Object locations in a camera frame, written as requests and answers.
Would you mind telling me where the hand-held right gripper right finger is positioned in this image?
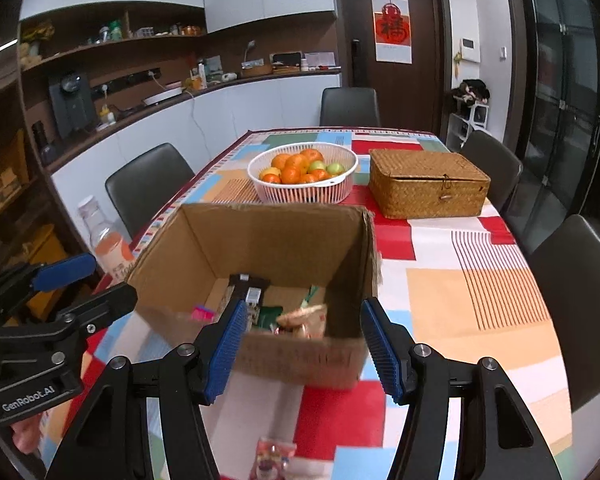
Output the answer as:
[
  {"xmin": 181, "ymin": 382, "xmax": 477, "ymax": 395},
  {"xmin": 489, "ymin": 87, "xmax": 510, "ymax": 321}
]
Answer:
[{"xmin": 359, "ymin": 297, "xmax": 563, "ymax": 480}]

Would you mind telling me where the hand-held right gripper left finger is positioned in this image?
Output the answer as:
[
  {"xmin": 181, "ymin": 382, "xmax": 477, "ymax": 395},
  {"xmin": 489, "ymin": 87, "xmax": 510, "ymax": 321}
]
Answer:
[{"xmin": 47, "ymin": 297, "xmax": 249, "ymax": 480}]

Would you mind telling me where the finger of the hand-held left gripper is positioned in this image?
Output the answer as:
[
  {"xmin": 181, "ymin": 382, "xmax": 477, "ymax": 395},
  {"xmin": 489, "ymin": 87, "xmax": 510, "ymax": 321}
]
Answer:
[
  {"xmin": 0, "ymin": 253, "xmax": 97, "ymax": 312},
  {"xmin": 55, "ymin": 282, "xmax": 138, "ymax": 337}
]

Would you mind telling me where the green cracker packet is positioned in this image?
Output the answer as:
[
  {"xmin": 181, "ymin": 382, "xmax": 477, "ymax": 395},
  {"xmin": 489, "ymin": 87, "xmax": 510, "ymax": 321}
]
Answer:
[{"xmin": 255, "ymin": 305, "xmax": 283, "ymax": 333}]

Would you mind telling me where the black biscuit packet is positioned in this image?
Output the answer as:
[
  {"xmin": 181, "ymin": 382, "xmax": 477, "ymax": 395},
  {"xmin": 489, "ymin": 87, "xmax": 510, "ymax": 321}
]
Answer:
[{"xmin": 227, "ymin": 273, "xmax": 271, "ymax": 333}]

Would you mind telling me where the beige snack packet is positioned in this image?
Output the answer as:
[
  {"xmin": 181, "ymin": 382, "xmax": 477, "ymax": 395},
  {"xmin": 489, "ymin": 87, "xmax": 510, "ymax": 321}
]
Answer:
[{"xmin": 275, "ymin": 304, "xmax": 327, "ymax": 339}]

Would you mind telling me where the brown cardboard box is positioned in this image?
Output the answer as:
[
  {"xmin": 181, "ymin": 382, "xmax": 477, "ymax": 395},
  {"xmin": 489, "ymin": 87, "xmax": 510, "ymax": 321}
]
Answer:
[{"xmin": 125, "ymin": 202, "xmax": 383, "ymax": 391}]

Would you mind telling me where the person's left hand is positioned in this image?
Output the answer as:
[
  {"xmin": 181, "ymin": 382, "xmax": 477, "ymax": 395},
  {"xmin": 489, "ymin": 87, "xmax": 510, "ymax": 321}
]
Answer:
[{"xmin": 11, "ymin": 407, "xmax": 48, "ymax": 466}]

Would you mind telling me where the yellow storage crate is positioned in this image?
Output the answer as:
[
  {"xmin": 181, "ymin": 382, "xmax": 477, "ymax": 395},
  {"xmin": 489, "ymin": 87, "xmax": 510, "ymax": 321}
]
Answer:
[{"xmin": 10, "ymin": 225, "xmax": 68, "ymax": 266}]

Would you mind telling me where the clear bottle with orange drink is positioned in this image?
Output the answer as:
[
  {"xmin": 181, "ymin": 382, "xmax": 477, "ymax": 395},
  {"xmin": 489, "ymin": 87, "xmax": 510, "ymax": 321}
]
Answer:
[{"xmin": 77, "ymin": 195, "xmax": 136, "ymax": 283}]

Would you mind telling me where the white purple snack packet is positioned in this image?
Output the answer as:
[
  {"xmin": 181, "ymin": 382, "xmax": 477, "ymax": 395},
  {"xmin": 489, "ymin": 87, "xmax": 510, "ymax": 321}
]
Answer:
[{"xmin": 250, "ymin": 436, "xmax": 298, "ymax": 480}]

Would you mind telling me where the dark grey dining chair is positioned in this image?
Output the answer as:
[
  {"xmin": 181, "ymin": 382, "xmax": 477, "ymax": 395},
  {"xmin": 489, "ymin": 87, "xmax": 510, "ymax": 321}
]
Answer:
[
  {"xmin": 105, "ymin": 142, "xmax": 197, "ymax": 241},
  {"xmin": 460, "ymin": 130, "xmax": 523, "ymax": 216},
  {"xmin": 320, "ymin": 87, "xmax": 381, "ymax": 128},
  {"xmin": 527, "ymin": 215, "xmax": 600, "ymax": 413}
]

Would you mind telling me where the woven wicker lidded basket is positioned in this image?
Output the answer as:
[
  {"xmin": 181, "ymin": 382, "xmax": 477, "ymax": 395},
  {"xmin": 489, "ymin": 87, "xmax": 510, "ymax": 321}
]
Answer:
[{"xmin": 369, "ymin": 148, "xmax": 491, "ymax": 220}]

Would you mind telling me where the white plastic fruit basket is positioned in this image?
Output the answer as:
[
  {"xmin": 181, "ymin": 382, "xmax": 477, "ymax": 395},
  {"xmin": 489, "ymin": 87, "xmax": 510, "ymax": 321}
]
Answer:
[{"xmin": 247, "ymin": 142, "xmax": 359, "ymax": 205}]

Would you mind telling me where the white round cooker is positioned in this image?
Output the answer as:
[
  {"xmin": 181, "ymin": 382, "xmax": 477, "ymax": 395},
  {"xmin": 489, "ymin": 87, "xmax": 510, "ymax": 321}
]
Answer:
[{"xmin": 144, "ymin": 88, "xmax": 183, "ymax": 106}]

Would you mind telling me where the black power strip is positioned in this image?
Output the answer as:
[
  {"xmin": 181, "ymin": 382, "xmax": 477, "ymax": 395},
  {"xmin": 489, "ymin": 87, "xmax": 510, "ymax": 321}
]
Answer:
[{"xmin": 90, "ymin": 67, "xmax": 161, "ymax": 93}]

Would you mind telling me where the pile of oranges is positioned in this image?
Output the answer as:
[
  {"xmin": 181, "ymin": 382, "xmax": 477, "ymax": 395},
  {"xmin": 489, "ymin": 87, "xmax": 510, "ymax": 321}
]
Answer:
[{"xmin": 260, "ymin": 149, "xmax": 333, "ymax": 184}]

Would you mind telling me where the white sideboard counter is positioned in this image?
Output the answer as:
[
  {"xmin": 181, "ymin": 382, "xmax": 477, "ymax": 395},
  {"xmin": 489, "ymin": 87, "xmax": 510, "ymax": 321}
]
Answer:
[{"xmin": 45, "ymin": 71, "xmax": 342, "ymax": 211}]

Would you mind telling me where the yellow flower bunch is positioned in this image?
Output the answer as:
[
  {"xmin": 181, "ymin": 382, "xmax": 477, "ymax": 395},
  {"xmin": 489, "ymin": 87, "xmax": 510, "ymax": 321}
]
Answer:
[{"xmin": 22, "ymin": 22, "xmax": 56, "ymax": 43}]

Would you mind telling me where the white small stool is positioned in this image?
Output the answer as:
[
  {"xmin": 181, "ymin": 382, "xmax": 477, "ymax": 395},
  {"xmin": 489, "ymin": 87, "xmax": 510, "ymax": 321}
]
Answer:
[{"xmin": 447, "ymin": 100, "xmax": 488, "ymax": 151}]

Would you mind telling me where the dark plush bundle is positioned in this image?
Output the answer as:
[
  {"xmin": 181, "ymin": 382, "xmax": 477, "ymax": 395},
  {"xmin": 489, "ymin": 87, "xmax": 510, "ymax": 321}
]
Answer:
[{"xmin": 452, "ymin": 79, "xmax": 491, "ymax": 105}]

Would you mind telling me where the dark brown door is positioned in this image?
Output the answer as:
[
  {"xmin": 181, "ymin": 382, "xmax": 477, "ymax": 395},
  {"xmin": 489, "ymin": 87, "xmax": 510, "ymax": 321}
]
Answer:
[{"xmin": 331, "ymin": 0, "xmax": 448, "ymax": 136}]

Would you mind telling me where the black framed glass door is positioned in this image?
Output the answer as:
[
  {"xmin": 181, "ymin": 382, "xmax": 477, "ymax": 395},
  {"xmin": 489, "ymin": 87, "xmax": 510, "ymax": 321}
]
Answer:
[{"xmin": 505, "ymin": 0, "xmax": 600, "ymax": 261}]

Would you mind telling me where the dark wooden wall shelf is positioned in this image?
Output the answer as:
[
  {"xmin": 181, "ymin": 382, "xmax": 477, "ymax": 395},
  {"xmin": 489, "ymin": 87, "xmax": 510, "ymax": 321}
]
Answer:
[{"xmin": 0, "ymin": 2, "xmax": 206, "ymax": 281}]

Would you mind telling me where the white red wall calendar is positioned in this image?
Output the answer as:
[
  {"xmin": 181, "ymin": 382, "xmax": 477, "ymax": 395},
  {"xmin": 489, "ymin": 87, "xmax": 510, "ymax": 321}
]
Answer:
[{"xmin": 371, "ymin": 0, "xmax": 412, "ymax": 65}]

